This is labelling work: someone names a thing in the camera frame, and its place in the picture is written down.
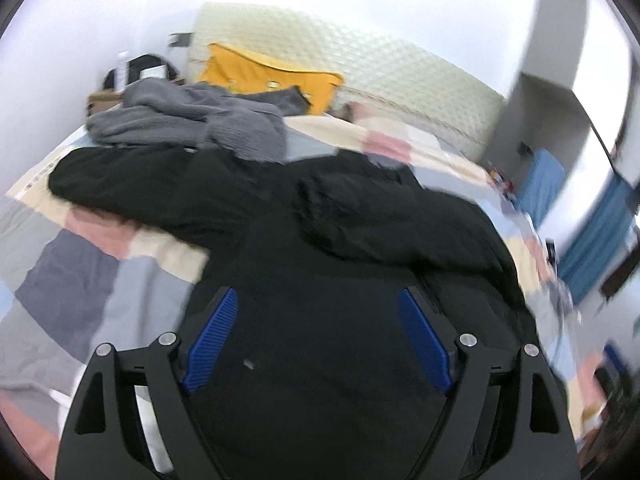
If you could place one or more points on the black bag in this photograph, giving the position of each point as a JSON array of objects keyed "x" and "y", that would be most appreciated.
[{"x": 142, "y": 67}]

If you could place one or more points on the white bottle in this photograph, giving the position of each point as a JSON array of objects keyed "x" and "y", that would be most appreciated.
[{"x": 121, "y": 70}]

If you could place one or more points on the blue curtain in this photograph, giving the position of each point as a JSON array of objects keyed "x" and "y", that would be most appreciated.
[{"x": 600, "y": 240}]

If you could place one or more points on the dark grey garment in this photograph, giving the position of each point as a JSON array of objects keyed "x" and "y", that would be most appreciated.
[{"x": 280, "y": 100}]

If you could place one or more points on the pink pillow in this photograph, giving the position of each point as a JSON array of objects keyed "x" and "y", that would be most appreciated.
[{"x": 356, "y": 112}]

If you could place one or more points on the yellow pillow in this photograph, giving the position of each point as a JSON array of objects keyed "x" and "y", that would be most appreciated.
[{"x": 260, "y": 75}]

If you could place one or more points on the black padded jacket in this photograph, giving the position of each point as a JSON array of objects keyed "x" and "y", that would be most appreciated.
[{"x": 325, "y": 260}]

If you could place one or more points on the cluster of small bottles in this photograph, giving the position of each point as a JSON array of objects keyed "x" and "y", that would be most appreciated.
[{"x": 500, "y": 180}]

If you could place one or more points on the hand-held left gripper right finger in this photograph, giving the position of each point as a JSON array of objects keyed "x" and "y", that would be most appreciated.
[{"x": 425, "y": 340}]

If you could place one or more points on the wooden nightstand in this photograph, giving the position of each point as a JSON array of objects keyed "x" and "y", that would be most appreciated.
[{"x": 100, "y": 102}]

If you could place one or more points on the grey fleece garment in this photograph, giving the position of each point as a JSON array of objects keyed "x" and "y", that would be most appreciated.
[{"x": 200, "y": 120}]

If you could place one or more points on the cream quilted headboard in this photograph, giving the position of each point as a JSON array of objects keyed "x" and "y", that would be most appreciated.
[{"x": 400, "y": 75}]

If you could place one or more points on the checked pastel quilt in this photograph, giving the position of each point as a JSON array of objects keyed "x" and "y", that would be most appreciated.
[{"x": 75, "y": 270}]

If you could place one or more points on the grey white wardrobe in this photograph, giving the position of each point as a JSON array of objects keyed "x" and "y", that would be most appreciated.
[{"x": 550, "y": 35}]

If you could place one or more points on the wall socket panel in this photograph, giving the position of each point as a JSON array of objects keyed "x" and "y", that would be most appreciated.
[{"x": 180, "y": 40}]

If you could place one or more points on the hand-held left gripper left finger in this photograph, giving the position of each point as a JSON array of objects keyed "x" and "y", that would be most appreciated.
[{"x": 210, "y": 340}]

